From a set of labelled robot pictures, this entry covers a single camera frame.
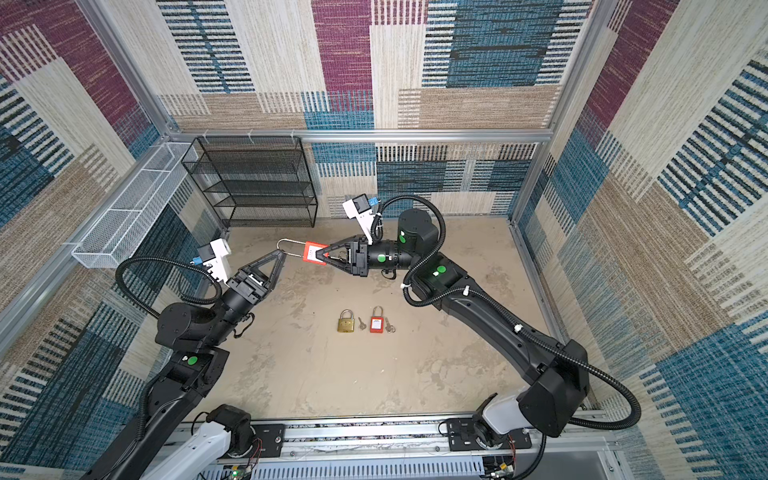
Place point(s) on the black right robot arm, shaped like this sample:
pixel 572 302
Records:
pixel 557 374

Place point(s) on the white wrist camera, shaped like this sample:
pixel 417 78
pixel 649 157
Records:
pixel 361 209
pixel 212 258

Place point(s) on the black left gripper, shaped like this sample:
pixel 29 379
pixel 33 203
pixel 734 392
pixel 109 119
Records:
pixel 248 285

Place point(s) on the brass padlock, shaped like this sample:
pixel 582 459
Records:
pixel 346 322

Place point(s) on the black wire shelf rack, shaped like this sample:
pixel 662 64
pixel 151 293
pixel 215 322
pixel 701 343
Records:
pixel 254 181

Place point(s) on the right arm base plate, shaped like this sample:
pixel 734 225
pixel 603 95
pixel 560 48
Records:
pixel 465 434

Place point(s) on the white mesh wall basket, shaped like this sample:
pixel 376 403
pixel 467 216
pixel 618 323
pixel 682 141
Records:
pixel 122 227

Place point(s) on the aluminium front rail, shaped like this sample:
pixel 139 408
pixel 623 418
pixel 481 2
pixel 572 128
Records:
pixel 388 447

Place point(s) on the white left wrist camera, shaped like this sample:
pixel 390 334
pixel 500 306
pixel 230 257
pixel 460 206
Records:
pixel 212 258

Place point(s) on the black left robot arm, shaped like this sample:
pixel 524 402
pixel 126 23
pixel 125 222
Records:
pixel 194 331

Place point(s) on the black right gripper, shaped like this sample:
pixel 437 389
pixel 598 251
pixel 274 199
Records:
pixel 358 251

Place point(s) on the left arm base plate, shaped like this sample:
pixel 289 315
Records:
pixel 257 441

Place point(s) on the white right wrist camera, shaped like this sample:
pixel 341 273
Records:
pixel 361 209

